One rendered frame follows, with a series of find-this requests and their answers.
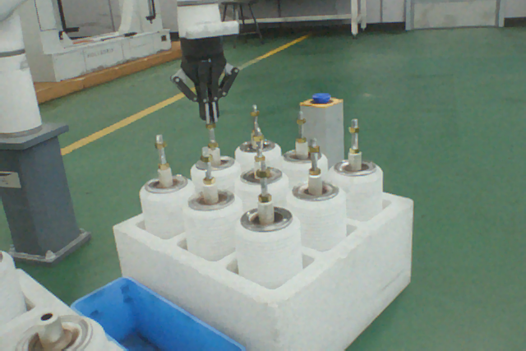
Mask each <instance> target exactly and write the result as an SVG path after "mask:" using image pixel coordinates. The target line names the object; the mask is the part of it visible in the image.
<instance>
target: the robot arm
mask: <svg viewBox="0 0 526 351"><path fill-rule="evenodd" d="M176 1H177V10H178V14H177V19H178V33H179V41H180V48H181V54H182V61H181V64H180V68H181V69H180V71H179V72H178V73H177V74H176V75H171V77H169V80H171V81H172V82H173V83H174V84H175V85H176V87H177V88H178V89H179V90H180V91H181V92H182V93H183V94H184V95H185V96H186V97H187V98H188V99H191V100H192V102H194V103H195V102H197V103H198V105H199V114H200V119H201V120H203V121H204V122H205V123H210V116H212V121H213V122H218V118H219V103H218V101H219V99H220V98H221V97H224V96H226V95H227V93H228V91H229V89H230V86H232V84H233V82H234V81H235V79H236V77H237V75H238V72H239V69H238V68H237V67H233V66H232V65H229V64H227V60H226V58H225V57H224V46H223V37H222V35H230V34H236V33H239V29H238V23H237V22H236V21H221V19H220V14H219V7H218V0H176ZM23 2H25V0H0V137H2V138H13V137H19V136H28V135H31V134H34V133H36V132H40V131H41V130H42V129H44V127H42V123H41V120H40V115H39V108H38V105H37V101H36V98H35V90H34V87H33V83H32V79H31V74H30V68H29V64H28V61H27V57H26V53H25V45H24V36H23V32H22V28H21V21H20V17H19V12H18V7H19V6H20V5H21V4H22V3H23ZM223 71H224V78H223V80H222V81H221V83H220V84H219V78H220V77H221V75H222V73H223ZM184 74H185V75H187V76H188V77H189V79H190V80H191V81H192V82H193V83H194V88H195V90H196V95H195V94H194V93H193V91H192V90H191V89H190V88H189V87H188V85H187V84H185V83H184V82H185V81H187V79H185V77H184ZM206 91H207V93H208V98H209V101H208V98H207V93H206ZM207 101H208V103H207Z"/></svg>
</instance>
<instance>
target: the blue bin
mask: <svg viewBox="0 0 526 351"><path fill-rule="evenodd" d="M71 309H72V310H73V311H74V312H76V313H77V314H78V315H79V316H85V317H89V318H90V319H91V320H93V321H95V322H97V323H98V324H100V325H101V327H102V328H103V330H104V333H105V335H106V337H107V339H108V341H109V342H110V341H113V342H114V343H115V344H116V345H117V346H118V347H120V348H121V349H124V350H125V351H247V349H246V348H245V347H244V346H242V345H240V344H238V343H237V342H235V341H233V339H231V338H230V337H228V336H227V335H224V334H222V333H221V332H219V331H217V330H216V329H215V328H213V327H210V326H208V325H207V324H206V323H204V322H203V321H202V320H200V319H199V318H197V317H194V316H193V315H192V314H190V313H188V312H186V311H184V310H183V309H181V308H179V307H177V305H176V304H174V303H172V302H170V301H169V300H168V299H166V298H163V297H161V296H160V295H158V294H157V293H155V292H154V291H152V289H150V288H147V287H146V286H144V285H143V284H141V283H139V282H138V281H136V280H134V279H133V278H130V277H122V278H120V279H117V280H115V281H113V282H111V283H109V284H106V285H105V286H104V287H102V288H100V289H97V290H95V291H94V292H91V293H89V294H87V295H85V296H84V297H82V298H79V299H77V300H76V302H74V303H73V304H72V305H71Z"/></svg>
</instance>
